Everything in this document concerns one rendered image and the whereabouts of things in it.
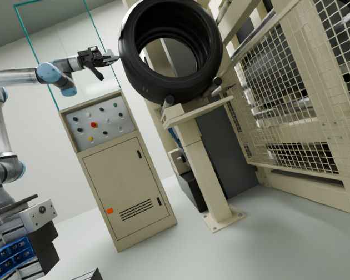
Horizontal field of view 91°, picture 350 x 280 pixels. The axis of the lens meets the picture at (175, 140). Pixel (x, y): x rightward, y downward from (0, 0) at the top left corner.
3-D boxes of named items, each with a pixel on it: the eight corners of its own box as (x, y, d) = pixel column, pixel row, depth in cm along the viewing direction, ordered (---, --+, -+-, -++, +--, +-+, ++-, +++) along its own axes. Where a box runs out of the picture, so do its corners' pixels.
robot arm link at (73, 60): (70, 68, 89) (77, 74, 97) (80, 65, 90) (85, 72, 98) (66, 53, 89) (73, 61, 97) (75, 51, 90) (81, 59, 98)
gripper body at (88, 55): (98, 45, 91) (74, 49, 90) (103, 60, 91) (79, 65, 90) (102, 53, 99) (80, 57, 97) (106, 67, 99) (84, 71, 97)
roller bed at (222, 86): (211, 96, 143) (198, 63, 143) (227, 90, 146) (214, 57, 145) (221, 89, 124) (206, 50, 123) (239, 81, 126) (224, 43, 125)
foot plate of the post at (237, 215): (201, 218, 145) (200, 215, 145) (229, 204, 149) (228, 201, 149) (213, 234, 119) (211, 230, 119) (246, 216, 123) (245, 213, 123)
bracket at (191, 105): (158, 123, 123) (153, 110, 123) (208, 103, 129) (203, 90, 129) (159, 121, 120) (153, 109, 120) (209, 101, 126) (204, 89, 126)
